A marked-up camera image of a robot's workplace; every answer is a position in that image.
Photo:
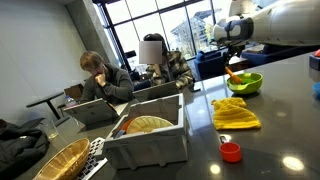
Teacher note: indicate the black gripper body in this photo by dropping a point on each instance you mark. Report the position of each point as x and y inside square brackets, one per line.
[233, 50]

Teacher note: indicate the orange toy carrot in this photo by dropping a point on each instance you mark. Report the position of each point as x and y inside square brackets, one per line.
[234, 77]

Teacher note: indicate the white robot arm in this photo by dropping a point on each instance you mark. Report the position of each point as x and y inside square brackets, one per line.
[283, 23]

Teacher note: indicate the green bowl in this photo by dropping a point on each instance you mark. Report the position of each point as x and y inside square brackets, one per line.
[251, 82]

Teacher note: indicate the blue armchair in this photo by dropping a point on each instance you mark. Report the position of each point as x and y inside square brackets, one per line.
[209, 64]

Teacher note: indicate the yellow knitted cloth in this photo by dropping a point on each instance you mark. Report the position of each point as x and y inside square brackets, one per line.
[232, 114]

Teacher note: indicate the person in plaid shirt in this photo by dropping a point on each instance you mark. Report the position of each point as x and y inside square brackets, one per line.
[173, 67]

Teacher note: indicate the black square block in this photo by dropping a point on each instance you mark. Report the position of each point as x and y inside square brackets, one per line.
[314, 62]

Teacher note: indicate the orange ball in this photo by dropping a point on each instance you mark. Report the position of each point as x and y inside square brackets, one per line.
[317, 53]

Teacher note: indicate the red measuring cup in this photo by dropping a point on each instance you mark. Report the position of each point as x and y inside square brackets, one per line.
[230, 152]

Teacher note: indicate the grey plastic crate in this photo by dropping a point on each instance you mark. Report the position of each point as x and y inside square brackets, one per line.
[159, 147]

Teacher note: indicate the cream plate in crate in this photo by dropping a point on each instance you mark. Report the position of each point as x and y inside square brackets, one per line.
[147, 124]

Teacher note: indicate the man in grey sweater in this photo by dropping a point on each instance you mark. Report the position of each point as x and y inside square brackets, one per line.
[107, 81]

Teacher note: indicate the grey open laptop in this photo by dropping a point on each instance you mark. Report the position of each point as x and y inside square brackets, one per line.
[95, 111]

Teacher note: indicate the black side table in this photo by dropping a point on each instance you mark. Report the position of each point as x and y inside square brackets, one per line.
[47, 100]

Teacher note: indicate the clear drinking glass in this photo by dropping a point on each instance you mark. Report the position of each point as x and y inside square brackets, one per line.
[50, 129]

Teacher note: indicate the wicker basket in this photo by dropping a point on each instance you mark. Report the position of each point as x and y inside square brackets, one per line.
[67, 163]

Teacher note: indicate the black bag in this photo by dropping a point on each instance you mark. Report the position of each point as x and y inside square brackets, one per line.
[21, 147]

